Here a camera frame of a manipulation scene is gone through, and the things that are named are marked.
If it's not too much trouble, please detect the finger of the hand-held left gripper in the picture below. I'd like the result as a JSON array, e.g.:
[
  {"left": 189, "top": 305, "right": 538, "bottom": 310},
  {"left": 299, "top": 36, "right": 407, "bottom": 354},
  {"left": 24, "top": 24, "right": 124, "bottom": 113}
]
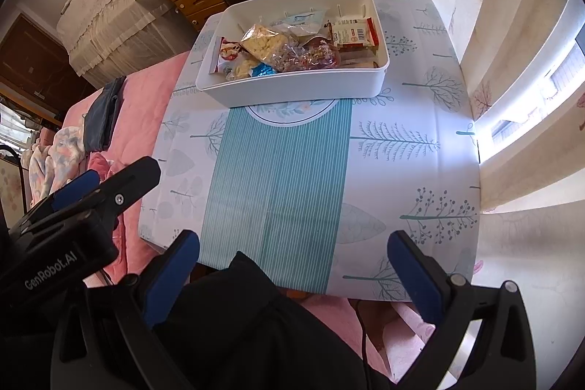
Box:
[
  {"left": 30, "top": 170, "right": 101, "bottom": 213},
  {"left": 89, "top": 157, "right": 162, "bottom": 218}
]

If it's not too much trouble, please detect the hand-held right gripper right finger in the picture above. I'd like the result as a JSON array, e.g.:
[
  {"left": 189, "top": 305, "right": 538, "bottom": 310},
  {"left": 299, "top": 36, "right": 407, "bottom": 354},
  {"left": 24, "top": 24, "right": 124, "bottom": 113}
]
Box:
[{"left": 387, "top": 230, "right": 537, "bottom": 390}]

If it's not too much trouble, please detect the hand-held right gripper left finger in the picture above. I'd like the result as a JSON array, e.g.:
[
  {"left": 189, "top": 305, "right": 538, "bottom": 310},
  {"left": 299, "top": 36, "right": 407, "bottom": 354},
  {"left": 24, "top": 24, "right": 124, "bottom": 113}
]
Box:
[{"left": 50, "top": 230, "right": 202, "bottom": 390}]

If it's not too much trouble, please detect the white plastic storage bin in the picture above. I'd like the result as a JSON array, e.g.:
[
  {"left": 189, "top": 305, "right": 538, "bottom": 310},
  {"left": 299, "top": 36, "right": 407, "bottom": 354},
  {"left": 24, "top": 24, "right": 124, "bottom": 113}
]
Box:
[{"left": 196, "top": 0, "right": 390, "bottom": 107}]

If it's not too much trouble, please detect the clear rice cracker packet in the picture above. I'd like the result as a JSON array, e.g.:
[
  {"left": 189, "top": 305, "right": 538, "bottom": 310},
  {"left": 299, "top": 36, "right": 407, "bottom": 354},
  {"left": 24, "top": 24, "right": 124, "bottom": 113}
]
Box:
[{"left": 240, "top": 23, "right": 288, "bottom": 63}]

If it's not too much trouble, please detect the clear peanut candy packet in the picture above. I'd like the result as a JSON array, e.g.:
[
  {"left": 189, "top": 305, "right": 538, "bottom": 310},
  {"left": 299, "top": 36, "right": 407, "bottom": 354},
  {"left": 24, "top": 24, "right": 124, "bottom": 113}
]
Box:
[{"left": 269, "top": 45, "right": 307, "bottom": 73}]

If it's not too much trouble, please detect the clear red-label snack packet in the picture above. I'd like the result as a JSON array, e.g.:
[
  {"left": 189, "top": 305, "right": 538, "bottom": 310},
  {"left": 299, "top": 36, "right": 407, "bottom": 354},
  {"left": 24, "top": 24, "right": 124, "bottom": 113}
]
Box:
[{"left": 304, "top": 43, "right": 343, "bottom": 71}]

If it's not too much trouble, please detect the red-edged snack packet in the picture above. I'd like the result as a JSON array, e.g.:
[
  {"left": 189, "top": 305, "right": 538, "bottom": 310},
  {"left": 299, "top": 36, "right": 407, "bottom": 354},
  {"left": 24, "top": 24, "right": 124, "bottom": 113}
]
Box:
[{"left": 329, "top": 16, "right": 381, "bottom": 49}]

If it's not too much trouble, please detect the floral blanket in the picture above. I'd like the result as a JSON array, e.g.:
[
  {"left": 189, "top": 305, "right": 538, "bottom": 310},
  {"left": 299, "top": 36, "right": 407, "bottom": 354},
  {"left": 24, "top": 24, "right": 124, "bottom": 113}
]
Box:
[{"left": 20, "top": 116, "right": 115, "bottom": 212}]

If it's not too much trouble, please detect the dark grey bag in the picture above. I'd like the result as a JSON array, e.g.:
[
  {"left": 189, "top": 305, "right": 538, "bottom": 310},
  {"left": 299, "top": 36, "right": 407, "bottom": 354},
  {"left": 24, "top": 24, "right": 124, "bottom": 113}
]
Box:
[{"left": 83, "top": 76, "right": 129, "bottom": 152}]

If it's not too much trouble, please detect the pink blanket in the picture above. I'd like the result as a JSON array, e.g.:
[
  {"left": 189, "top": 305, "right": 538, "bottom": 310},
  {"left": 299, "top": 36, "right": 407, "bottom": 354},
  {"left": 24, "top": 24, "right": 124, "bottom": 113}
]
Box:
[{"left": 30, "top": 49, "right": 435, "bottom": 390}]

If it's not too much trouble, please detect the person's black clothing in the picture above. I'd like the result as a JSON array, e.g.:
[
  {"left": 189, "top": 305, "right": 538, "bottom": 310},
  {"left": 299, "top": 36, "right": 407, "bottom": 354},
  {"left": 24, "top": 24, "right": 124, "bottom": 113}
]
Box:
[{"left": 0, "top": 250, "right": 398, "bottom": 390}]

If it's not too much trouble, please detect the dark wooden cabinet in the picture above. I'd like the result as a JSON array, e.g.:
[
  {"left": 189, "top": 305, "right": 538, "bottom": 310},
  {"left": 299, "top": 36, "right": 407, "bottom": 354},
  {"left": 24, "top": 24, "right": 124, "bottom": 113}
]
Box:
[{"left": 0, "top": 13, "right": 94, "bottom": 117}]

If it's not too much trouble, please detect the white lace cloth cover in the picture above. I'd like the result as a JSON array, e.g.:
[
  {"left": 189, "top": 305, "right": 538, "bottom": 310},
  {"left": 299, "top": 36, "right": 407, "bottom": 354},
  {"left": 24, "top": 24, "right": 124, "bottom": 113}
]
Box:
[{"left": 56, "top": 0, "right": 193, "bottom": 89}]

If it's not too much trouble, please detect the red and white snack packet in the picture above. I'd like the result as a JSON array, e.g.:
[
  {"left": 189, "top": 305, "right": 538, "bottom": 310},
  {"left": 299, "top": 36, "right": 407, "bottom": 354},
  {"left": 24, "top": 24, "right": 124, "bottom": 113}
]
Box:
[{"left": 219, "top": 37, "right": 244, "bottom": 63}]

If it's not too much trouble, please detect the white translucent snack packet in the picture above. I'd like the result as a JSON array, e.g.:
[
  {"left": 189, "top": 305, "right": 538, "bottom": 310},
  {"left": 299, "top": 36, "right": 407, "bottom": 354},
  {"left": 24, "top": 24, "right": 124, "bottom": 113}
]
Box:
[{"left": 272, "top": 10, "right": 331, "bottom": 35}]

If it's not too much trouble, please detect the window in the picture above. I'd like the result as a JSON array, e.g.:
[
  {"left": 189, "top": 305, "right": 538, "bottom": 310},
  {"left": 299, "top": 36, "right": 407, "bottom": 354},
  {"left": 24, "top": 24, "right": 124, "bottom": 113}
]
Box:
[{"left": 475, "top": 38, "right": 585, "bottom": 162}]

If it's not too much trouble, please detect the black cable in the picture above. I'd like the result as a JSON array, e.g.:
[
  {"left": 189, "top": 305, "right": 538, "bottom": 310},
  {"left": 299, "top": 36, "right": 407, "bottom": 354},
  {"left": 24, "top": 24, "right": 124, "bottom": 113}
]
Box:
[{"left": 354, "top": 299, "right": 372, "bottom": 390}]

